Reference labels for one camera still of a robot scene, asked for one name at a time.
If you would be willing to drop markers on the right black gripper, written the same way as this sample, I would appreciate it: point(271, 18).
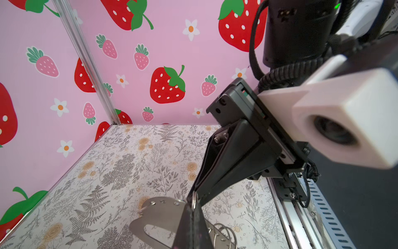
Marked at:
point(250, 141)

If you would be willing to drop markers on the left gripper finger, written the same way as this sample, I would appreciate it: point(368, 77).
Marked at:
point(192, 232)

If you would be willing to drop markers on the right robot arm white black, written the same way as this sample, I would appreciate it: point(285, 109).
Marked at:
point(290, 40)

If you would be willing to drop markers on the perforated white vent panel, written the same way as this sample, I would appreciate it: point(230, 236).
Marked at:
point(331, 229)

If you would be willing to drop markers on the aluminium rail frame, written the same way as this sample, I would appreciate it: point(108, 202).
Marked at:
point(304, 228)

